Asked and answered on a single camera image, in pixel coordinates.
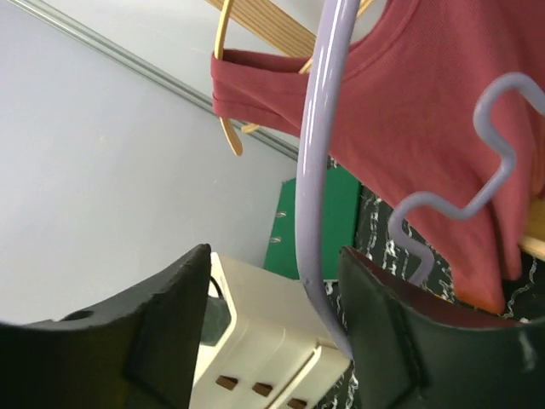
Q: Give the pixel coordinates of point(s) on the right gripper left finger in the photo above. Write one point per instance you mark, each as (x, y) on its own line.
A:
(137, 349)

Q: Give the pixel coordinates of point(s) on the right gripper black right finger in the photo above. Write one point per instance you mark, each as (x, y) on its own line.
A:
(412, 349)

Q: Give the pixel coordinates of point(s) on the maroon tank top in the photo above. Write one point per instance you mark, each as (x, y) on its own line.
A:
(404, 124)

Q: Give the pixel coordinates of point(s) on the lilac plastic hanger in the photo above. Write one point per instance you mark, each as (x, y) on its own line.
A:
(328, 65)

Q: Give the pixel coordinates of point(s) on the dark grey cup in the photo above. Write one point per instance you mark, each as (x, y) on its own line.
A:
(217, 317)

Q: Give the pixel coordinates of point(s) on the white wooden storage box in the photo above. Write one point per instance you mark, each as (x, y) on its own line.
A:
(275, 352)

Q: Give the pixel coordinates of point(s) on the green folder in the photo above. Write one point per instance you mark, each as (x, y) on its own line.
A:
(341, 202)

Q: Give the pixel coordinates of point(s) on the wooden clothes rack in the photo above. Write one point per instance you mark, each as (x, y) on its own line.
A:
(276, 28)

